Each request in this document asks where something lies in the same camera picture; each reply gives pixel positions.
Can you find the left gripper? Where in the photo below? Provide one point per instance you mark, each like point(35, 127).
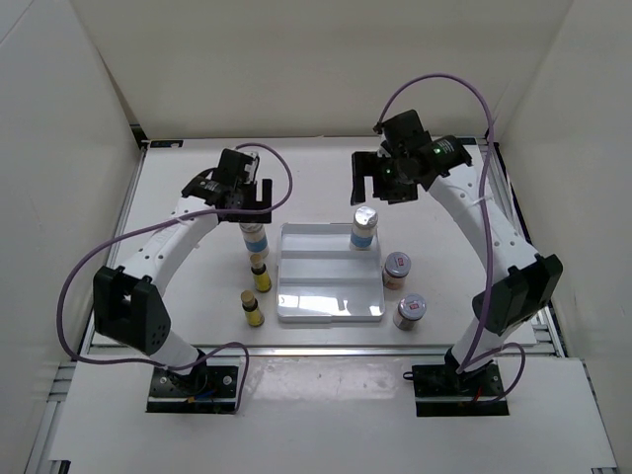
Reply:
point(250, 187)

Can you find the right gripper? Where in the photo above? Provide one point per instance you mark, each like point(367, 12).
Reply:
point(368, 164)

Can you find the blue-label bead jar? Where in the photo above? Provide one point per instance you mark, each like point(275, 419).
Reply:
point(255, 238)
point(363, 227)

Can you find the spice jar red label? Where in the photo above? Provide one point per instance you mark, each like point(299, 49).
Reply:
point(396, 268)
point(409, 312)

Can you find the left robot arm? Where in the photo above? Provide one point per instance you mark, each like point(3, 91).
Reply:
point(128, 300)

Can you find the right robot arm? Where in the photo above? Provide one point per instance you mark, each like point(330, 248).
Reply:
point(519, 280)

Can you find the upper yellow small bottle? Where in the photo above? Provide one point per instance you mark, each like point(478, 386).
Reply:
point(261, 277)

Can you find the yellow small bottle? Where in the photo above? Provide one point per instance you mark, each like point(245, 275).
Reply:
point(261, 277)
point(252, 311)

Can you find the white divided tray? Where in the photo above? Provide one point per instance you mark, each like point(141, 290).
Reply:
point(323, 279)

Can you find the lower yellow small bottle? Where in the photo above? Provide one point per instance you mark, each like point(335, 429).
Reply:
point(252, 311)

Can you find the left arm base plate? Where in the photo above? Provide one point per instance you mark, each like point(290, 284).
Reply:
point(210, 390)

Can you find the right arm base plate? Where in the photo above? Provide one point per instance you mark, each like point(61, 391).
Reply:
point(440, 394)

